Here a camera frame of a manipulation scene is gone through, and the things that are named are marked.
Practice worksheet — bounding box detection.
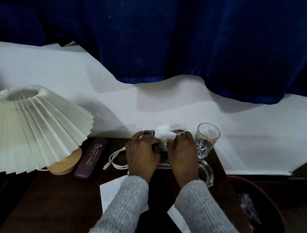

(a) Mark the dark blue curtain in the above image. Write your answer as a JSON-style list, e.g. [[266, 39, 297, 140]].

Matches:
[[0, 0, 307, 105]]

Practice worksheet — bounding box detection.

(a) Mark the person's right hand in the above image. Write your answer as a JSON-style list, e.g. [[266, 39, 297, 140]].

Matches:
[[166, 130, 200, 189]]

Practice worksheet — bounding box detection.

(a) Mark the black mobile phone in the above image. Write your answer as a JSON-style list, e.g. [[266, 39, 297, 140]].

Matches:
[[143, 130, 173, 169]]

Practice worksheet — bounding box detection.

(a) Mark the clear drinking glass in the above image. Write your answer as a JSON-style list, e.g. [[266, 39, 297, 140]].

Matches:
[[194, 123, 221, 159]]

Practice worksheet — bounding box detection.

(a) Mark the crumpled wrapper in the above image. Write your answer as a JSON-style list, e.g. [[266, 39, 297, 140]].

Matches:
[[237, 193, 262, 231]]

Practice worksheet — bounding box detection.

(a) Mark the white tissue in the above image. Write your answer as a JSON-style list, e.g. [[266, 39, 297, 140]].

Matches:
[[154, 125, 178, 152]]

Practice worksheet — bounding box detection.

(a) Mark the clear glass ashtray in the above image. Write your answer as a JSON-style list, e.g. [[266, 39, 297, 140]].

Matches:
[[198, 158, 214, 188]]

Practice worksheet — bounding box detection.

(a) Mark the white charging cable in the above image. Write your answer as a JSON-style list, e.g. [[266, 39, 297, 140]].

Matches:
[[103, 147, 130, 171]]

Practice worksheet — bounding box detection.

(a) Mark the dark red waste bin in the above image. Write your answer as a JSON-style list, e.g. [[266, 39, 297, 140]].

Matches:
[[226, 175, 286, 233]]

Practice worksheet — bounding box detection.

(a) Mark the person's left hand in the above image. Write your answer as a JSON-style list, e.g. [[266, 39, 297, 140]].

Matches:
[[125, 131, 162, 184]]

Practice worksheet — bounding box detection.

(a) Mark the person's right forearm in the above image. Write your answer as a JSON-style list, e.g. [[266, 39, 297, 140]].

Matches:
[[174, 179, 240, 233]]

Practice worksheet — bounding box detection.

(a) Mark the wooden lamp base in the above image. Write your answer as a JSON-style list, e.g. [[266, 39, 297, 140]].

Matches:
[[46, 147, 83, 176]]

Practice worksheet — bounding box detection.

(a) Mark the maroon spectacle case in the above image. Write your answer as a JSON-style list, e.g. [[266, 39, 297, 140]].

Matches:
[[74, 137, 108, 180]]

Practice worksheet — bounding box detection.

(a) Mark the white pleated lampshade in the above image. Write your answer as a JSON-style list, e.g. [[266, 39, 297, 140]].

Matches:
[[0, 84, 94, 175]]

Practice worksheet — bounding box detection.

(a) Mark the white paper sheet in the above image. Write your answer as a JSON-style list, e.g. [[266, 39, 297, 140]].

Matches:
[[99, 175, 150, 214], [167, 204, 192, 233]]

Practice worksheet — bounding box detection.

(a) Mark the person's left forearm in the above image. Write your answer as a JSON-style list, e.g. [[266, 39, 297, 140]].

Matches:
[[89, 175, 150, 233]]

